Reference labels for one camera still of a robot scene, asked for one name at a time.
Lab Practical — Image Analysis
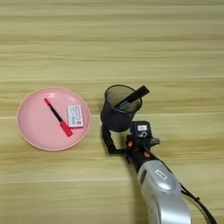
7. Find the red and black pen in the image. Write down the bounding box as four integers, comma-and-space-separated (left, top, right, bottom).
43, 97, 74, 138

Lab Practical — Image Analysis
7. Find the white eraser box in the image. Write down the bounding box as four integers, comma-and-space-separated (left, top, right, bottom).
66, 104, 85, 130

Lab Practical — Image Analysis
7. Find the pink round plate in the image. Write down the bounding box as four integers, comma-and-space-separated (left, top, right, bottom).
16, 86, 92, 151

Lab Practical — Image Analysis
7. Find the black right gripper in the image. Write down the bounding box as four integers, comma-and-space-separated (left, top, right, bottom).
101, 125, 161, 173

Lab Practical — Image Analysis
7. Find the black marker pen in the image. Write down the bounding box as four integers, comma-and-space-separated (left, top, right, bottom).
113, 85, 151, 111

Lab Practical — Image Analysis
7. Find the black mesh pen cup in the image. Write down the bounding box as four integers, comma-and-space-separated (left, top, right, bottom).
100, 84, 144, 133

